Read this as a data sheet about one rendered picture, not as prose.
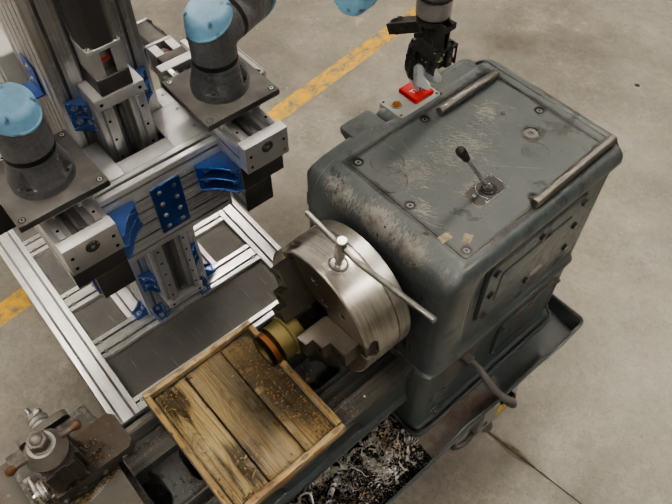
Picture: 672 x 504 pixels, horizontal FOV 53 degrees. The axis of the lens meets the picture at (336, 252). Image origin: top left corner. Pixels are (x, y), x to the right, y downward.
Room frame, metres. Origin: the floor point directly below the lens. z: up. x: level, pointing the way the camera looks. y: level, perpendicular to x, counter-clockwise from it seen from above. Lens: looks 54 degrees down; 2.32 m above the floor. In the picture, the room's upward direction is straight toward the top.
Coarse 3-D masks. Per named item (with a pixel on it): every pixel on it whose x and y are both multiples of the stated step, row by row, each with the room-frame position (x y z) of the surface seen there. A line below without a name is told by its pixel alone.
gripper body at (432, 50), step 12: (420, 24) 1.21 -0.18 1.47; (432, 24) 1.20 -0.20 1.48; (444, 24) 1.22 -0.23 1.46; (456, 24) 1.21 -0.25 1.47; (420, 36) 1.23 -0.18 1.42; (432, 36) 1.21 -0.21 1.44; (444, 36) 1.18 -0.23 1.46; (408, 48) 1.23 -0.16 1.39; (420, 48) 1.21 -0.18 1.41; (432, 48) 1.20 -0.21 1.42; (444, 48) 1.19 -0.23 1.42; (456, 48) 1.22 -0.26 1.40; (420, 60) 1.22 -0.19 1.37; (432, 60) 1.18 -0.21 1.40; (444, 60) 1.21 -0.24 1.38; (432, 72) 1.17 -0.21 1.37
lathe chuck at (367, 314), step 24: (312, 240) 0.84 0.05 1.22; (312, 264) 0.76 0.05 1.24; (312, 288) 0.76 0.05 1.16; (336, 288) 0.71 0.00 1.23; (360, 288) 0.72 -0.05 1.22; (336, 312) 0.70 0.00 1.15; (360, 312) 0.68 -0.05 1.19; (384, 312) 0.70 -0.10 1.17; (360, 336) 0.65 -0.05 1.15; (384, 336) 0.67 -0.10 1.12; (336, 360) 0.71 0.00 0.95; (360, 360) 0.65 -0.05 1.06
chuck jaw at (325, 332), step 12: (324, 324) 0.71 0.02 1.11; (336, 324) 0.70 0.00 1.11; (300, 336) 0.68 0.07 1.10; (312, 336) 0.68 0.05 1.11; (324, 336) 0.67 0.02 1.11; (336, 336) 0.67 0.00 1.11; (348, 336) 0.67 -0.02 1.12; (312, 348) 0.66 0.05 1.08; (324, 348) 0.65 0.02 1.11; (336, 348) 0.64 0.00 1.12; (348, 348) 0.64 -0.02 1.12; (360, 348) 0.65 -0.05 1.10; (372, 348) 0.65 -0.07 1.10; (348, 360) 0.63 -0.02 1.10
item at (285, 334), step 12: (276, 324) 0.70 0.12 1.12; (288, 324) 0.70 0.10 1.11; (300, 324) 0.70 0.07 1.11; (264, 336) 0.67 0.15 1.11; (276, 336) 0.67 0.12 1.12; (288, 336) 0.67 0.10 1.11; (264, 348) 0.65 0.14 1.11; (276, 348) 0.65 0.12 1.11; (288, 348) 0.65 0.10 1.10; (300, 348) 0.66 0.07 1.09; (276, 360) 0.63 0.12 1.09
